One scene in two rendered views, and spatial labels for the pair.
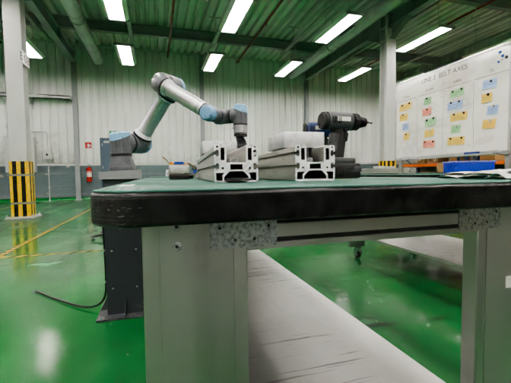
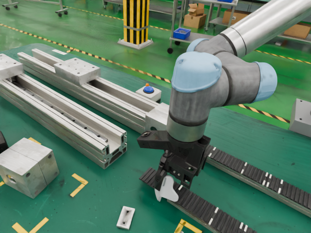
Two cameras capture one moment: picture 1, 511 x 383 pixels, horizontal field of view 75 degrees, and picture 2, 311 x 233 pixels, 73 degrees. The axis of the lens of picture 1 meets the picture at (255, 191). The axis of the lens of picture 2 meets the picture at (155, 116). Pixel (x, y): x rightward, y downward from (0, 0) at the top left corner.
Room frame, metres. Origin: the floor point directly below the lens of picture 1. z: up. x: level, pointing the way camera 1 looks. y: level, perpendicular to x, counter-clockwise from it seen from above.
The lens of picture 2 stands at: (1.96, -0.20, 1.28)
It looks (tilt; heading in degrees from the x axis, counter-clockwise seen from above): 37 degrees down; 135
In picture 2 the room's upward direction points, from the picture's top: 5 degrees clockwise
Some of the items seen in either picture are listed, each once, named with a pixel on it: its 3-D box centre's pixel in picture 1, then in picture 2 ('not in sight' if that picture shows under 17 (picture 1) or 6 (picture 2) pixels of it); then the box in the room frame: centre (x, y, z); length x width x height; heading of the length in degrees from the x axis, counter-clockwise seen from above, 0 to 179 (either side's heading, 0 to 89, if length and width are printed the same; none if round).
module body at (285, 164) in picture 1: (271, 166); (38, 101); (1.19, -0.06, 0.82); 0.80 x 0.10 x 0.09; 13
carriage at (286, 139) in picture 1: (294, 147); (1, 69); (0.94, -0.11, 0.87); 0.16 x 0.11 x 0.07; 13
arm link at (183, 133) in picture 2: (239, 130); (186, 122); (1.77, 0.08, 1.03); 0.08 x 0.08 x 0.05
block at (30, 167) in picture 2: not in sight; (32, 163); (1.49, -0.17, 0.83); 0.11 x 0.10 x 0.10; 114
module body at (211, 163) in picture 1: (217, 167); (79, 83); (1.14, 0.13, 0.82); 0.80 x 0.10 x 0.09; 13
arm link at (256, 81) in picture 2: (222, 116); (236, 80); (1.80, 0.17, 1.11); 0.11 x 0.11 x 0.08; 65
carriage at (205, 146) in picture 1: (217, 153); (77, 73); (1.14, 0.13, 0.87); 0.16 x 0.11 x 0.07; 13
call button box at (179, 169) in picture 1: (181, 172); (146, 97); (1.39, 0.31, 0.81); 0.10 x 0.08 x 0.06; 103
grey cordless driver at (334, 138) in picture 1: (347, 145); not in sight; (1.13, -0.31, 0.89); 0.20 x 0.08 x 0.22; 109
